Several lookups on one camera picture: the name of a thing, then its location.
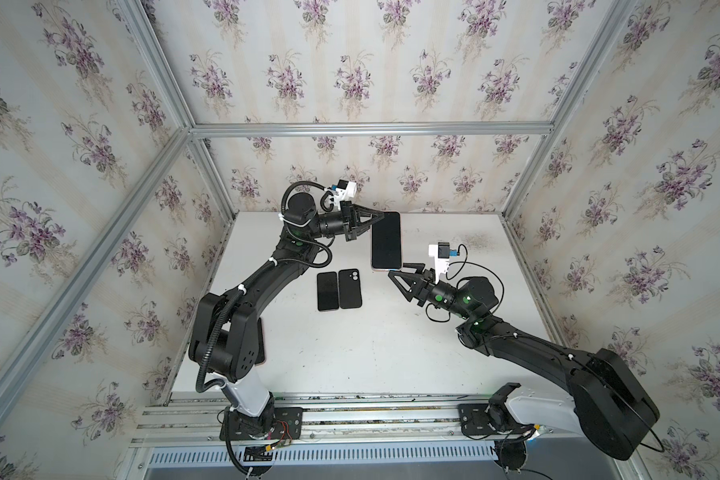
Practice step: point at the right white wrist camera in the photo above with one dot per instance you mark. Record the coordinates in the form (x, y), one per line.
(441, 253)

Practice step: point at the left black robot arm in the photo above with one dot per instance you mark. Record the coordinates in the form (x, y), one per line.
(226, 339)

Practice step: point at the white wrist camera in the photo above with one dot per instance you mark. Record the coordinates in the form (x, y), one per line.
(441, 253)
(343, 190)

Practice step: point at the aluminium rail base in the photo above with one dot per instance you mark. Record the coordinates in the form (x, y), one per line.
(189, 420)

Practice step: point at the black phone case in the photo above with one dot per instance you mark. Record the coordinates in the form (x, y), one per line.
(349, 288)

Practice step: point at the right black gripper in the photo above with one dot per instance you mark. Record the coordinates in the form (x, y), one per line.
(421, 291)

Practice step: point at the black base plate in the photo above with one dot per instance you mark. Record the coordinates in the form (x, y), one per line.
(274, 424)
(482, 420)

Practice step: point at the pink-cased phone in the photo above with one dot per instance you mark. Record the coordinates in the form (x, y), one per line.
(261, 356)
(386, 247)

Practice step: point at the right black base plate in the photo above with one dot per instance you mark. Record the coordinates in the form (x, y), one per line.
(482, 420)

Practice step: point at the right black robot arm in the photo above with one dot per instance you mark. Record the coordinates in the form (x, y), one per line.
(612, 409)

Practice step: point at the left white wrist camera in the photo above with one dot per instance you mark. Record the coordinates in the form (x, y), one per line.
(343, 190)

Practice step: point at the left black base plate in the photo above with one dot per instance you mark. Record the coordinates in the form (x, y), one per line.
(274, 424)

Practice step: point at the aluminium frame cage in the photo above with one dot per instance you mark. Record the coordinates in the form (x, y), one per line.
(24, 361)

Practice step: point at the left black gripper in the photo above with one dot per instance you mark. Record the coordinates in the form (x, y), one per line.
(350, 222)

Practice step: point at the white vented grille strip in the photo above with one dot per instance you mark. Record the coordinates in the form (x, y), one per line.
(327, 454)

